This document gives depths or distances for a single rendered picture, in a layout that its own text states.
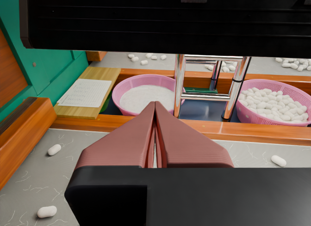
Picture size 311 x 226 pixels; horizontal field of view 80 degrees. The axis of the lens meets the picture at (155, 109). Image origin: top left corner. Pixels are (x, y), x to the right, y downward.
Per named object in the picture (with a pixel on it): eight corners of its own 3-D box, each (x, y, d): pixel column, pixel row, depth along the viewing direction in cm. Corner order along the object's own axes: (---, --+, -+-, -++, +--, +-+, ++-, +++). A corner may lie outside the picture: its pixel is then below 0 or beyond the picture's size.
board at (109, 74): (95, 119, 57) (95, 117, 56) (48, 117, 58) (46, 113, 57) (121, 70, 82) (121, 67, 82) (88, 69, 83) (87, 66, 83)
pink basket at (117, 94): (197, 115, 72) (201, 95, 66) (139, 148, 59) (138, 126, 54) (156, 86, 89) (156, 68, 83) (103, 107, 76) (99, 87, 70)
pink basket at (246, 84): (325, 136, 64) (342, 114, 58) (259, 153, 58) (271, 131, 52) (268, 94, 84) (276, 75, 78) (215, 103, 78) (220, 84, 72)
